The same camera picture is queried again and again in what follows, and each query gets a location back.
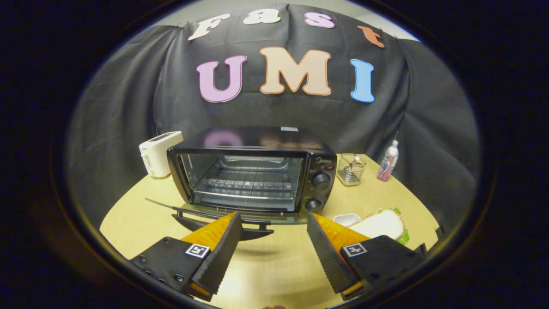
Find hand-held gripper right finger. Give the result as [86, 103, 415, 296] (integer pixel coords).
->
[306, 212, 428, 300]

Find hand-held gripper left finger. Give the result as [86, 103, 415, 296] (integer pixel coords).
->
[130, 211, 244, 302]

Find sandwich with lettuce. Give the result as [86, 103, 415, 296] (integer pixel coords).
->
[348, 208, 410, 246]

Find black toaster oven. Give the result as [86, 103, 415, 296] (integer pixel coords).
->
[145, 126, 338, 241]

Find white pop-up toaster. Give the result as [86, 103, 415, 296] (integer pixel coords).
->
[139, 131, 184, 178]

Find small white dish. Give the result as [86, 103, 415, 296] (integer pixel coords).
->
[333, 213, 362, 227]

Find pink and white bottle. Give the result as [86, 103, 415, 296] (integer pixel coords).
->
[377, 140, 399, 182]

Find black backdrop cloth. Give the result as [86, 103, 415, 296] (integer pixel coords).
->
[65, 3, 481, 232]

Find wire mesh holder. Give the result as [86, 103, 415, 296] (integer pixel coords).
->
[336, 153, 367, 186]

